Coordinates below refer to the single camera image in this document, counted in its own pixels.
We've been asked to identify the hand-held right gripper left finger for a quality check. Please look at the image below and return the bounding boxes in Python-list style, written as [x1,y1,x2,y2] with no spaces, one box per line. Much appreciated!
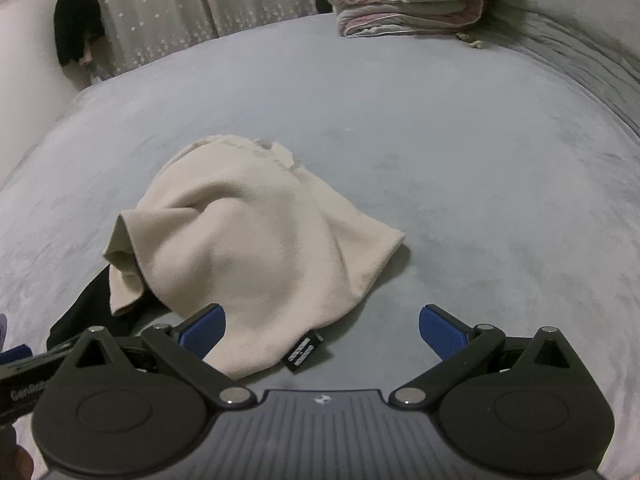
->
[74,304,257,407]

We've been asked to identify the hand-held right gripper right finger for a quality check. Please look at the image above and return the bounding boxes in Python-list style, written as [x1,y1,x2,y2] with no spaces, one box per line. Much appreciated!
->
[390,304,574,408]

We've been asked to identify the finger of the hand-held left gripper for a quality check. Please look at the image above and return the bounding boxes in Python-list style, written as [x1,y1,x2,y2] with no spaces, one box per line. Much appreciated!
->
[0,344,32,365]

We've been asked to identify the black pants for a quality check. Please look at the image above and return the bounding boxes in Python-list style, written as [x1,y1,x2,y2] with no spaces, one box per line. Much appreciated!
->
[46,265,176,356]

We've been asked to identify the cream fleece garment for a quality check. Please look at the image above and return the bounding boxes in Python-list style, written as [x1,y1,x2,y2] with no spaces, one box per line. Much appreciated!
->
[102,134,406,381]

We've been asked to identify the star-patterned grey curtain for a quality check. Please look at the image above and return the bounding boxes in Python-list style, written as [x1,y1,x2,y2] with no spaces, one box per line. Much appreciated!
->
[65,0,331,78]

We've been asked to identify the hanging black jacket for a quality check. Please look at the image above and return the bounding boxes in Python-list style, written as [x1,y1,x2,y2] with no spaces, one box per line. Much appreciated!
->
[54,0,107,68]

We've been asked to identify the grey quilted bedspread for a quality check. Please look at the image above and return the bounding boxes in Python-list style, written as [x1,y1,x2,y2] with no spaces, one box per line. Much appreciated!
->
[480,0,640,141]

